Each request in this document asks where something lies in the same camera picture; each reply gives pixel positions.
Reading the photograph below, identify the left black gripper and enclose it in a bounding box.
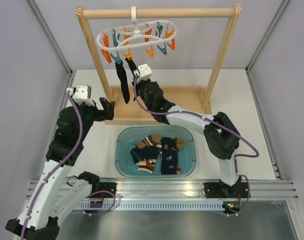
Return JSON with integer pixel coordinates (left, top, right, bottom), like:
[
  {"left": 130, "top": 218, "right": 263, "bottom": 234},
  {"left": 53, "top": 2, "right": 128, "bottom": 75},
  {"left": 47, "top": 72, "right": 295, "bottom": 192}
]
[{"left": 70, "top": 95, "right": 115, "bottom": 142}]

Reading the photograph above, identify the black sock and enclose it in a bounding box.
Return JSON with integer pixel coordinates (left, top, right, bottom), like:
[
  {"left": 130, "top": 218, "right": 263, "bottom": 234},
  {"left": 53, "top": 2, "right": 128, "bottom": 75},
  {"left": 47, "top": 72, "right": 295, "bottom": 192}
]
[
  {"left": 115, "top": 61, "right": 130, "bottom": 104},
  {"left": 125, "top": 58, "right": 137, "bottom": 76}
]

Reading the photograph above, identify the brown striped sock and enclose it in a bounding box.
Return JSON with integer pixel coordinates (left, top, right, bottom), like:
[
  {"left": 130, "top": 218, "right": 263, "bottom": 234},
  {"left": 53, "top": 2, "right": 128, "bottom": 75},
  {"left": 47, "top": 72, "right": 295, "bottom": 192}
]
[
  {"left": 144, "top": 134, "right": 185, "bottom": 152},
  {"left": 135, "top": 134, "right": 162, "bottom": 174}
]

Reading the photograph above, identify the navy patterned sock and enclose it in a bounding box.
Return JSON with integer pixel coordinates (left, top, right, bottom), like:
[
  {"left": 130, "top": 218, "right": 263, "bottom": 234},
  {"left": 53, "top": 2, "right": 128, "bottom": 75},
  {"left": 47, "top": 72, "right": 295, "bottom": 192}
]
[
  {"left": 161, "top": 137, "right": 181, "bottom": 175},
  {"left": 130, "top": 146, "right": 162, "bottom": 164}
]

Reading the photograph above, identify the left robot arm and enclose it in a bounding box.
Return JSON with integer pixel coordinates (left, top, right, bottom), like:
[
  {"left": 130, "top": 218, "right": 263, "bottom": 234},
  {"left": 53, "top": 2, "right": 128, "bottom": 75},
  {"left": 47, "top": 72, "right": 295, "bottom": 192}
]
[{"left": 5, "top": 96, "right": 116, "bottom": 240}]

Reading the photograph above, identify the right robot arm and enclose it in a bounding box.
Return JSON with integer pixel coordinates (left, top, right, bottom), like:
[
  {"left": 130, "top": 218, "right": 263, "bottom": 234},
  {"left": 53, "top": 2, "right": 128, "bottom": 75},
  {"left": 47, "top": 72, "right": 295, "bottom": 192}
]
[{"left": 132, "top": 76, "right": 241, "bottom": 197}]

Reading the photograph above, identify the white clip hanger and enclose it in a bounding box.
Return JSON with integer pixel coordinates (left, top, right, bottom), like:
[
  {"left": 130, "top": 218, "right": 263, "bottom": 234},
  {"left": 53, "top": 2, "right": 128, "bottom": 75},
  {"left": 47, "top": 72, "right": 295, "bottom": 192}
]
[{"left": 96, "top": 6, "right": 177, "bottom": 64}]

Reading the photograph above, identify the teal plastic bin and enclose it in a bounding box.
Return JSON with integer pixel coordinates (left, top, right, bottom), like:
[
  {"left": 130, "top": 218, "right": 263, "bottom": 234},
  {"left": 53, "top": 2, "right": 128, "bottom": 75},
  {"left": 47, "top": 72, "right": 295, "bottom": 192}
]
[{"left": 115, "top": 125, "right": 196, "bottom": 179}]

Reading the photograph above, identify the wooden hanging rack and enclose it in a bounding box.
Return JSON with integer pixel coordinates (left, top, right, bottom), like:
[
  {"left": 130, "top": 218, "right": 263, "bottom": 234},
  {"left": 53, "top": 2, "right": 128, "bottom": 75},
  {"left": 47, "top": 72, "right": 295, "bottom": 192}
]
[{"left": 76, "top": 4, "right": 241, "bottom": 124}]

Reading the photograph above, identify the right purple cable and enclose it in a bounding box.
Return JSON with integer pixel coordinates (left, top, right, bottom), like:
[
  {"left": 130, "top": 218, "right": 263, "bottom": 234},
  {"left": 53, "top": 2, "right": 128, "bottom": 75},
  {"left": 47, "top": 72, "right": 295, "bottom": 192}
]
[{"left": 133, "top": 74, "right": 259, "bottom": 217}]

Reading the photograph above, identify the purple cable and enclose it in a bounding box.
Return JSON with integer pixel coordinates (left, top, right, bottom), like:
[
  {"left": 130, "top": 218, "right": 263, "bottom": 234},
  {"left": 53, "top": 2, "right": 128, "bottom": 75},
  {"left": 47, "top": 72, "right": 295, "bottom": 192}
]
[
  {"left": 133, "top": 74, "right": 259, "bottom": 217},
  {"left": 20, "top": 91, "right": 117, "bottom": 240}
]

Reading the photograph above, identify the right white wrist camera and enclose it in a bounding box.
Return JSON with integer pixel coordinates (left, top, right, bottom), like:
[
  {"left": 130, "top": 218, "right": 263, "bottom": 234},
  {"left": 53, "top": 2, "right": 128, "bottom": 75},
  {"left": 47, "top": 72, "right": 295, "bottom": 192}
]
[{"left": 134, "top": 63, "right": 152, "bottom": 82}]

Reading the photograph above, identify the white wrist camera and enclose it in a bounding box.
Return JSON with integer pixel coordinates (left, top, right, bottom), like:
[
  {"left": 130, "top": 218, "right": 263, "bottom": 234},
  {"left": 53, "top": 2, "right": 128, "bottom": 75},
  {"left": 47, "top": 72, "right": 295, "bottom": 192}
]
[
  {"left": 66, "top": 84, "right": 95, "bottom": 106},
  {"left": 134, "top": 63, "right": 152, "bottom": 82}
]

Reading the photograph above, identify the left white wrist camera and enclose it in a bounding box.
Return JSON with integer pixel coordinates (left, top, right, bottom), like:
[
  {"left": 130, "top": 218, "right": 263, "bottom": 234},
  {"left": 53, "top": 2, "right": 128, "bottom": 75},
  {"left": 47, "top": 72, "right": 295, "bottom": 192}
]
[{"left": 66, "top": 84, "right": 95, "bottom": 106}]

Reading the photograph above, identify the aluminium mounting rail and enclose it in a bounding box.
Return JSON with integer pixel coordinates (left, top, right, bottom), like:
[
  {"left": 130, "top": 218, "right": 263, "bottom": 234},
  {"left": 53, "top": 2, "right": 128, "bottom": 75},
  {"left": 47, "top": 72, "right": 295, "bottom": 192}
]
[{"left": 26, "top": 176, "right": 299, "bottom": 201}]

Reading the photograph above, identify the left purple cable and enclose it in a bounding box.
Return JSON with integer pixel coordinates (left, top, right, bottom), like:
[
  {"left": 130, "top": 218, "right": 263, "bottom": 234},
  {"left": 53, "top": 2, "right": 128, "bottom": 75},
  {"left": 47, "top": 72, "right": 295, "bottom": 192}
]
[{"left": 20, "top": 91, "right": 117, "bottom": 240}]

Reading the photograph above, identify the white slotted cable duct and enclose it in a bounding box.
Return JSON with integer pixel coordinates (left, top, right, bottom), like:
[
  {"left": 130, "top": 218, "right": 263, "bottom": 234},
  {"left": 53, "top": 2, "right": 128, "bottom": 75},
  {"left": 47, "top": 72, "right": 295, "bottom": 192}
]
[{"left": 75, "top": 200, "right": 225, "bottom": 211}]

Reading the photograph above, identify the left aluminium frame post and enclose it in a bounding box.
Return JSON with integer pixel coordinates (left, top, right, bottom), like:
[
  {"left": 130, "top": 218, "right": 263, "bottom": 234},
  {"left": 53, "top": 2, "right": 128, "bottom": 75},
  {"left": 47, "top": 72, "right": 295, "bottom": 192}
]
[{"left": 25, "top": 0, "right": 73, "bottom": 76}]

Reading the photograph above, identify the aluminium frame post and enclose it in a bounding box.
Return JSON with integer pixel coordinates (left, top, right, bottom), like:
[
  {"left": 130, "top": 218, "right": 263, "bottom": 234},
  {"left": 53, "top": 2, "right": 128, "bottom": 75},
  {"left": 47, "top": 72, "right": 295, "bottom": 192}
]
[
  {"left": 25, "top": 0, "right": 73, "bottom": 76},
  {"left": 245, "top": 0, "right": 291, "bottom": 75}
]

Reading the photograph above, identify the right aluminium frame post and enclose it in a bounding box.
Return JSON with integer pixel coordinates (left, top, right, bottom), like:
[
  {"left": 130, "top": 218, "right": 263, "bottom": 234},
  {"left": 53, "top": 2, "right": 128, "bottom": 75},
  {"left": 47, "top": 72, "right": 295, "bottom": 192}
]
[{"left": 245, "top": 0, "right": 291, "bottom": 75}]

